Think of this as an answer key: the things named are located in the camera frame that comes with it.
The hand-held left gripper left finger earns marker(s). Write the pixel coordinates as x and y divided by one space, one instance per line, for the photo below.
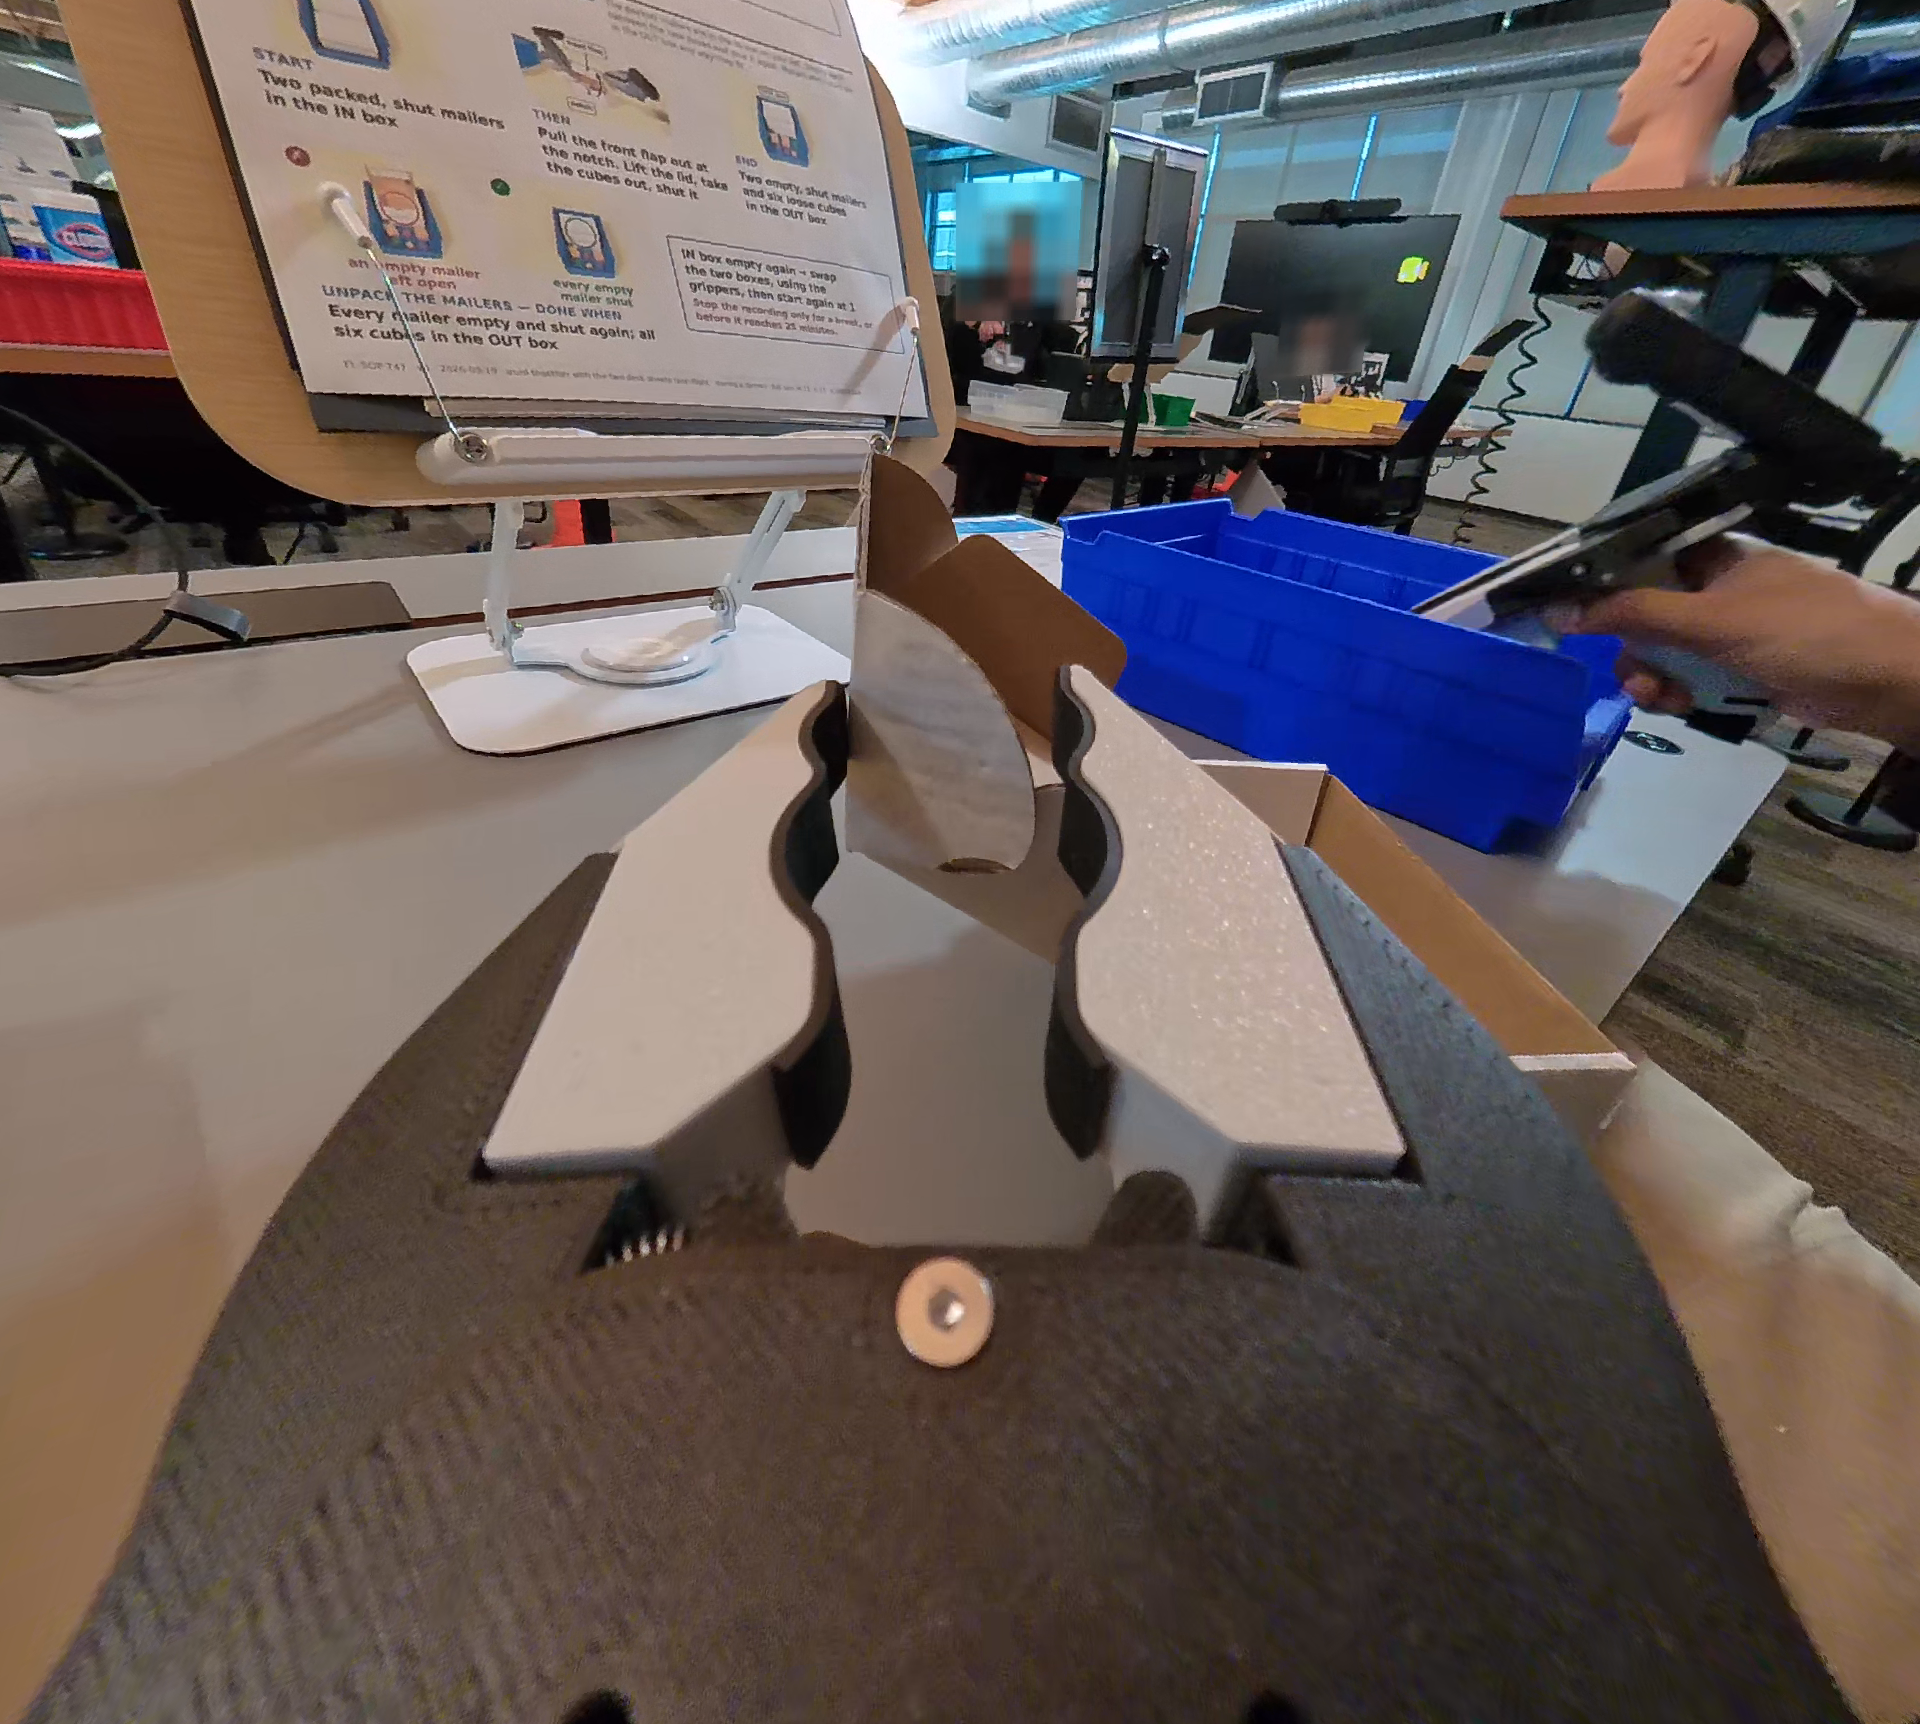
660 1004

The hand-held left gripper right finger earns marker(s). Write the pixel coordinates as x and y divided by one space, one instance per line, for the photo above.
1245 1004

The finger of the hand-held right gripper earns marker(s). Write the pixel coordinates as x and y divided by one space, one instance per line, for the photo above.
1500 596

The blue plastic bin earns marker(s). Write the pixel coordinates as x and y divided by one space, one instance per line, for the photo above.
1321 689

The white cardboard mailer box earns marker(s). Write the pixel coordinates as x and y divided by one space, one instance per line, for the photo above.
939 734

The black round desk grommet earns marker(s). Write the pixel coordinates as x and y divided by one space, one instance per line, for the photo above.
1652 743

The raised wooden desk top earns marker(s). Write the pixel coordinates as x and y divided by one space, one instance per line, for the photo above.
1695 202

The grey desk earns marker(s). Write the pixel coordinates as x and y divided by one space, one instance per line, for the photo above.
225 929

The person's right hand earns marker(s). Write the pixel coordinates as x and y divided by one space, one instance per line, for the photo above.
1801 629

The black office chair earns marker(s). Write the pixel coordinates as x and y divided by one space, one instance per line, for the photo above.
1411 449

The yellow plastic bin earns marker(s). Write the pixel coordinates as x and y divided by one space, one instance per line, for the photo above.
1351 414

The black bag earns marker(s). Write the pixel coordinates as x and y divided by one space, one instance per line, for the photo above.
1830 156

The mannequin head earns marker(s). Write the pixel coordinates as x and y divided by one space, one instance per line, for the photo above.
1664 118

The black stand pole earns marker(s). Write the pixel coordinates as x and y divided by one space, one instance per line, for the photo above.
1140 435

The wooden background table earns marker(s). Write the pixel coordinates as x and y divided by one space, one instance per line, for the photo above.
1111 431
74 359

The monitor on stand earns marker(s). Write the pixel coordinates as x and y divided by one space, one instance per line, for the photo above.
1149 238

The clear plastic container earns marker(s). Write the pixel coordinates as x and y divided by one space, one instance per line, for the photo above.
1028 404

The instruction sheet on stand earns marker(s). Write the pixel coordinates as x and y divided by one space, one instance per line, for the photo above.
225 374

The printed instruction sheet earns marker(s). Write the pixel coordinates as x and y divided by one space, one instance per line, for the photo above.
524 104

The red plastic bin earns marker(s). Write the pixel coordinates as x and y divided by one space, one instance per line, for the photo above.
74 307

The black metal frame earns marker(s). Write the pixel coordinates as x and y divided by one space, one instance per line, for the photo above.
1702 374

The black wall screen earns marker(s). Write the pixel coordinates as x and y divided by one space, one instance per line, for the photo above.
1334 299

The black camera bar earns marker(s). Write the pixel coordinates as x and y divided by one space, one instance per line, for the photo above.
1338 211

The white wall vent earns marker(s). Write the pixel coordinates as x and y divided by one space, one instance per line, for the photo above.
1232 93

